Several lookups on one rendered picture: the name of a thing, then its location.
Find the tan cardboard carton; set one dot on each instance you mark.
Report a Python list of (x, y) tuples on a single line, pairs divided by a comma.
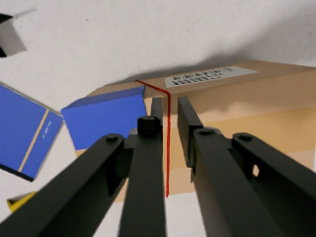
[(274, 101)]

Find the blue notebook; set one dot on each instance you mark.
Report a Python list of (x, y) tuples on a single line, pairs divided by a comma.
[(27, 132)]

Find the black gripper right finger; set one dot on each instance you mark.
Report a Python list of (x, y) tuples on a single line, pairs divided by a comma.
[(281, 199)]

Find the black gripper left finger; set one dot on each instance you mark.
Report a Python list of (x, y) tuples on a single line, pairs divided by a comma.
[(75, 202)]

